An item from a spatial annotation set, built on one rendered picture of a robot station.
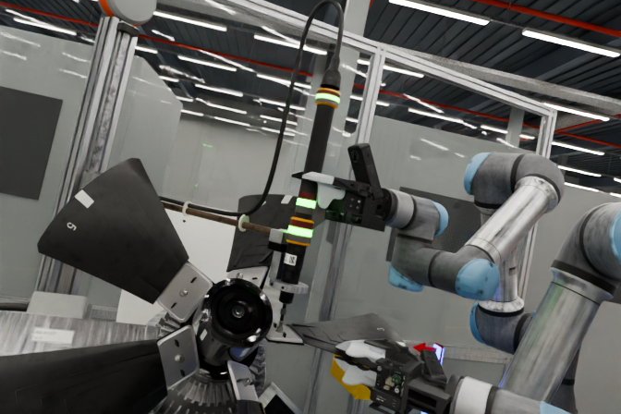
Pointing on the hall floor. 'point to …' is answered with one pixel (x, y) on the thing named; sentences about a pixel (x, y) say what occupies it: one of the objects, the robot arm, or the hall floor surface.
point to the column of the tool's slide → (66, 275)
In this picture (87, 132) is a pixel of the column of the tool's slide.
